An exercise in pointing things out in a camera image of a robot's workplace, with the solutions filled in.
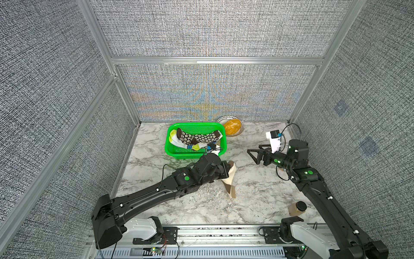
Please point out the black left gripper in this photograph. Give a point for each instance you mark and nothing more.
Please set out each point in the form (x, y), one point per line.
(225, 172)

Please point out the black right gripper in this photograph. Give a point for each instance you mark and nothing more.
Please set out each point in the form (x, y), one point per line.
(261, 153)

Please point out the brown beige striped sock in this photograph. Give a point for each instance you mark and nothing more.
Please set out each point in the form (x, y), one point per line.
(228, 182)

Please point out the white sock blue yellow patches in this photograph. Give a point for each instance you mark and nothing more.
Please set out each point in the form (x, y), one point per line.
(174, 140)

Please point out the brown checkered argyle sock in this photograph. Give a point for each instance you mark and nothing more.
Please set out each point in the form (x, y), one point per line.
(214, 147)

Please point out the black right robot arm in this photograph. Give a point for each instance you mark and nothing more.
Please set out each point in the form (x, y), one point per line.
(351, 242)

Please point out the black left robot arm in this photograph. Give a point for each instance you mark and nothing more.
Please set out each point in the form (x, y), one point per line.
(109, 216)

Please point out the orange fruit in bowl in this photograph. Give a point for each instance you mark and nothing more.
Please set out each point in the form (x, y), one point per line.
(232, 127)

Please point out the green plastic basket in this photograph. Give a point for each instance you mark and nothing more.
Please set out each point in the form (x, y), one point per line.
(194, 128)

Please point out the patterned white bowl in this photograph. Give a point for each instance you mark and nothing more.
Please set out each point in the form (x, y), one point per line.
(222, 120)

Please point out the brown jar black lid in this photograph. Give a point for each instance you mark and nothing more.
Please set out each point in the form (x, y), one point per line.
(297, 208)

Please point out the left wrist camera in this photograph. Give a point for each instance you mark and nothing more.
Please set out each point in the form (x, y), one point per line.
(217, 153)

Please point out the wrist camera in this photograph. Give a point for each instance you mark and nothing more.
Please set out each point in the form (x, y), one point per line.
(275, 140)
(217, 153)

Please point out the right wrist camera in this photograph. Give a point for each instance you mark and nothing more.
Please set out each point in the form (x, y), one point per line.
(275, 140)

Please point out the aluminium front rail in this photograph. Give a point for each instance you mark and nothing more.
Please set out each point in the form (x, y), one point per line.
(234, 241)

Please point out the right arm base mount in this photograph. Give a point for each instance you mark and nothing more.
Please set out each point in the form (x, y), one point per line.
(294, 230)

